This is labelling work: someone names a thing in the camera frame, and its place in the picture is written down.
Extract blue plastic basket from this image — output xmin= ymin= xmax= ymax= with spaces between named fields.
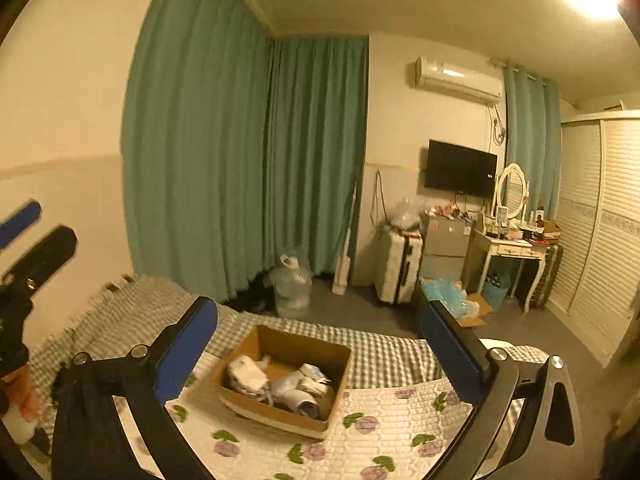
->
xmin=482 ymin=270 xmax=511 ymax=308

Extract white stick mop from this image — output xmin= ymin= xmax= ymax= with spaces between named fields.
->
xmin=331 ymin=185 xmax=358 ymax=296

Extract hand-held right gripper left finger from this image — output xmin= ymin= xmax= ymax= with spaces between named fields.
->
xmin=51 ymin=296 xmax=221 ymax=480

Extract white sock with green band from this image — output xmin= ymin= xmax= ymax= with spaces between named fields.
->
xmin=300 ymin=362 xmax=334 ymax=397

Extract narrow teal curtain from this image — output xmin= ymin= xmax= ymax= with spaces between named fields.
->
xmin=502 ymin=62 xmax=562 ymax=221

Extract floor box of blue bags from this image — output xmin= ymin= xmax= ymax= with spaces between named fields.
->
xmin=420 ymin=277 xmax=496 ymax=328

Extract white socks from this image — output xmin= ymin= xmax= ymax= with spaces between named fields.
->
xmin=227 ymin=355 xmax=272 ymax=402

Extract grey mini fridge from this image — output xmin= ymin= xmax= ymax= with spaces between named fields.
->
xmin=420 ymin=210 xmax=473 ymax=281

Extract white oval vanity mirror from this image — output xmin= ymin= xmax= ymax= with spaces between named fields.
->
xmin=495 ymin=163 xmax=530 ymax=221

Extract white dressing table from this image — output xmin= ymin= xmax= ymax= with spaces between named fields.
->
xmin=470 ymin=230 xmax=551 ymax=313

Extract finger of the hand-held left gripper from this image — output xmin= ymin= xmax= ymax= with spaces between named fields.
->
xmin=2 ymin=225 xmax=79 ymax=292
xmin=0 ymin=200 xmax=44 ymax=251

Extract white air conditioner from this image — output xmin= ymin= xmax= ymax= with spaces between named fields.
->
xmin=415 ymin=56 xmax=503 ymax=106

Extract person's left hand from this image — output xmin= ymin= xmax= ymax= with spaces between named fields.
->
xmin=0 ymin=366 xmax=43 ymax=420

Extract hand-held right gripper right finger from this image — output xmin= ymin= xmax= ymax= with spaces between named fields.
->
xmin=419 ymin=299 xmax=583 ymax=480

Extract white floral quilt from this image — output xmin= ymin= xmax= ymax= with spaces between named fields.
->
xmin=112 ymin=350 xmax=551 ymax=480

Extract blue white tissue pack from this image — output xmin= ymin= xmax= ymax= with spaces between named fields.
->
xmin=270 ymin=367 xmax=322 ymax=418

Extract dark suitcase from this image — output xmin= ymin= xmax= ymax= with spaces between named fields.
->
xmin=515 ymin=242 xmax=563 ymax=308

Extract white louvred wardrobe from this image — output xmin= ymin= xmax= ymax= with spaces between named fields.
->
xmin=545 ymin=110 xmax=640 ymax=366

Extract white suitcase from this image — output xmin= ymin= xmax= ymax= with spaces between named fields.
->
xmin=375 ymin=227 xmax=425 ymax=305

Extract clear water jug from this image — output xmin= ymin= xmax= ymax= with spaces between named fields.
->
xmin=270 ymin=254 xmax=315 ymax=320

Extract clear plastic bag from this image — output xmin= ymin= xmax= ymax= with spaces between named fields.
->
xmin=390 ymin=197 xmax=426 ymax=231

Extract black wall television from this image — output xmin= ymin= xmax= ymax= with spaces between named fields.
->
xmin=425 ymin=140 xmax=499 ymax=198

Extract brown cardboard box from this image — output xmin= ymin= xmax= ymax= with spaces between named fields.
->
xmin=210 ymin=324 xmax=352 ymax=442

